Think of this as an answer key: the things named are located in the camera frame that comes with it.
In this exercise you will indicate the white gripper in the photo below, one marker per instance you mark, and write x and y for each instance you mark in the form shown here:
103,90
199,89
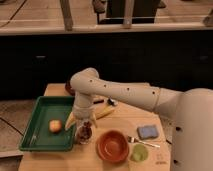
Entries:
81,114

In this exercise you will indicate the dark red grapes bunch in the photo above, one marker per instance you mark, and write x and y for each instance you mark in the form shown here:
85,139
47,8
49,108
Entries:
84,133

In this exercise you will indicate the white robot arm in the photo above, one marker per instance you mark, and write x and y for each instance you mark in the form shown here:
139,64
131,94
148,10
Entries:
191,112

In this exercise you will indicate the green paper cup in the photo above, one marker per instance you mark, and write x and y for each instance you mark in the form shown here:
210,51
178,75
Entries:
139,153

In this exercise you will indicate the yellow banana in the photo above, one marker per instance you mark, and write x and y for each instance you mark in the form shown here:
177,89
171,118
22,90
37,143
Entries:
71,120

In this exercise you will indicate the yellow bread roll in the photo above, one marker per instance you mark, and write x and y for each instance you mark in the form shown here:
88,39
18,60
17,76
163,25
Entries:
55,126

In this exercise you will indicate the orange ceramic bowl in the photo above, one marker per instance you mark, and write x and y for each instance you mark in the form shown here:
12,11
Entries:
112,147

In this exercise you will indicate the dark red round object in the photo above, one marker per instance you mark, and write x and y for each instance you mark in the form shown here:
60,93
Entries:
69,89

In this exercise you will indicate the green plastic tray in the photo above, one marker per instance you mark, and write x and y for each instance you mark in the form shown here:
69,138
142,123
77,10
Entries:
37,135

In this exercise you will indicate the silver metal fork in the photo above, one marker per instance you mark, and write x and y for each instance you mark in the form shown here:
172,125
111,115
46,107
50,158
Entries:
135,140

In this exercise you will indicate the blue sponge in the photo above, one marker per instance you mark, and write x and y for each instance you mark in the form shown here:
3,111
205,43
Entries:
147,132

